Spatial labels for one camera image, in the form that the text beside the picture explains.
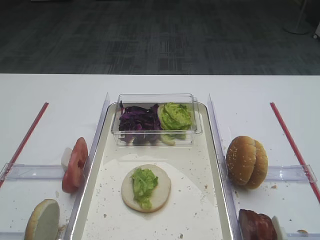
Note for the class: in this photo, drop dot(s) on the tomato slice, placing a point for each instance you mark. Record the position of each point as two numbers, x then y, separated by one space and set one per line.
74 175

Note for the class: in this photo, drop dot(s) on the green lettuce in container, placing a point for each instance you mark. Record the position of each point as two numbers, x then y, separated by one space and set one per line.
174 117

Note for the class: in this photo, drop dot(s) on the lettuce on bun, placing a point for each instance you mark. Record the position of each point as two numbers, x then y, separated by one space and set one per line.
144 182

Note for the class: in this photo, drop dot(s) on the white tomato holder block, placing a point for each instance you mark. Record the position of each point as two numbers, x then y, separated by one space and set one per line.
66 158

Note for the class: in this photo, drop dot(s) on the sliced meat stack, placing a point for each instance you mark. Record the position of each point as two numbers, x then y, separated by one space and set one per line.
256 226

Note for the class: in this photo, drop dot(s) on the white meat holder block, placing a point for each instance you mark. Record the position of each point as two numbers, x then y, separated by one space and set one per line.
280 231

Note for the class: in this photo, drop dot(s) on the clear plastic container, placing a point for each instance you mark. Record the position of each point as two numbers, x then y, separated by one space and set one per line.
148 100

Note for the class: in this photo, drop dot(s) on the shredded purple cabbage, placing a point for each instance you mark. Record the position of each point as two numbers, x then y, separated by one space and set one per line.
136 118

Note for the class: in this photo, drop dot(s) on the right long acrylic divider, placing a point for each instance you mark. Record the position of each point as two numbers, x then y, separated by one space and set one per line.
227 187

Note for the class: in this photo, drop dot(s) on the long acrylic divider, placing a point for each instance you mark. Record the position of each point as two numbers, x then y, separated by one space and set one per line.
95 140
227 187

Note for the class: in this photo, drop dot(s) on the left long acrylic divider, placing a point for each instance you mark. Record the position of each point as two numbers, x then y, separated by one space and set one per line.
95 140

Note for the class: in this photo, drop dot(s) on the bottom bun slice on tray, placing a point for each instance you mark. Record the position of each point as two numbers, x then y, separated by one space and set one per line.
160 193

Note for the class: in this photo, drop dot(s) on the metal baking tray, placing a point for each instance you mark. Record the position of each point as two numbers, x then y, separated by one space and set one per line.
195 209

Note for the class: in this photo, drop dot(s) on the sesame bun top rear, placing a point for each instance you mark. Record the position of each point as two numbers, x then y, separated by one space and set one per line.
260 169

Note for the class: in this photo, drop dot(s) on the right red tape strip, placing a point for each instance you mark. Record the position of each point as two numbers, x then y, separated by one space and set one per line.
296 151

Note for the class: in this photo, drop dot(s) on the red tape strip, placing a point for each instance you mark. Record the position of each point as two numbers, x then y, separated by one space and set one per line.
27 137
296 151

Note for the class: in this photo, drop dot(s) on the left red tape strip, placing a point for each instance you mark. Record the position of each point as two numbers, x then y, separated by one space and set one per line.
27 137

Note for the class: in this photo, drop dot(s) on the bun half standing left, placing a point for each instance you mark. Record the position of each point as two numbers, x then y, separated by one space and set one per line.
43 223

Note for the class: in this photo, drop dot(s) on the round stand base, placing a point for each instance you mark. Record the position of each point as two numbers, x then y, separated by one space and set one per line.
299 27

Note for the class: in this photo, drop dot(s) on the upper right acrylic rail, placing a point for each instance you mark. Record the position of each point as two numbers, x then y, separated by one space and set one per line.
293 173

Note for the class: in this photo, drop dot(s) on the acrylic rail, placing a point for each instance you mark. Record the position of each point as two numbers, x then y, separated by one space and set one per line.
302 236
15 172
293 173

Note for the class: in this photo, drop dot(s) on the upper left acrylic rail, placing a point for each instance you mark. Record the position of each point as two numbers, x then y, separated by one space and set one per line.
15 172

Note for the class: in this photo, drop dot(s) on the lower right acrylic rail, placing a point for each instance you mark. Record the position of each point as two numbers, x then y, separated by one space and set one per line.
302 236

